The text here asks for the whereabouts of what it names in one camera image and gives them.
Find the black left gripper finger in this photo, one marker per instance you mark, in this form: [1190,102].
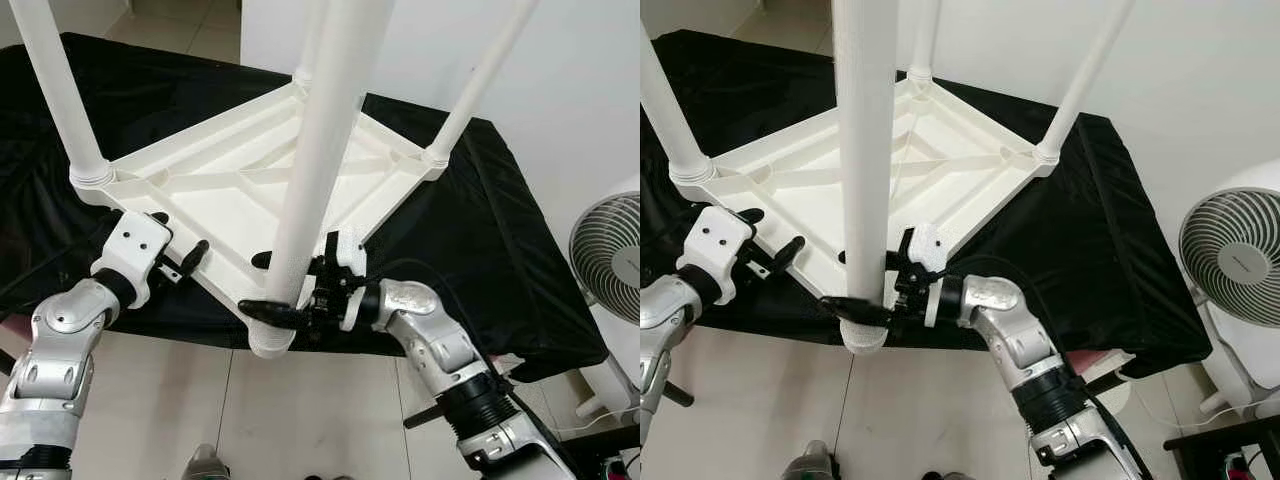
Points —
[749,215]
[195,256]
[786,253]
[158,217]

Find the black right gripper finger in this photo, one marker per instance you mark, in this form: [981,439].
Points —
[270,315]
[262,260]
[855,312]

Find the white plastic table leg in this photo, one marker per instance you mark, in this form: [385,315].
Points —
[670,120]
[865,150]
[60,90]
[925,40]
[310,45]
[480,80]
[320,150]
[1090,80]

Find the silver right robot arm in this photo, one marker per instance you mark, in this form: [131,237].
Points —
[420,320]
[1000,315]

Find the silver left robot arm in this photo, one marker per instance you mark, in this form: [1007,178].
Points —
[660,310]
[60,330]

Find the black table leg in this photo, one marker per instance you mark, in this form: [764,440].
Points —
[680,395]
[1100,385]
[425,415]

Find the grey robot leg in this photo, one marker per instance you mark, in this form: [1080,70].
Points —
[810,462]
[205,465]

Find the black storage rack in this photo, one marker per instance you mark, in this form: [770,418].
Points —
[1225,450]
[600,455]

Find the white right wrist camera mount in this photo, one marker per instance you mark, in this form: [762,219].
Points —
[345,250]
[925,245]

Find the white pedestal fan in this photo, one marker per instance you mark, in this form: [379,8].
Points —
[605,255]
[1230,255]

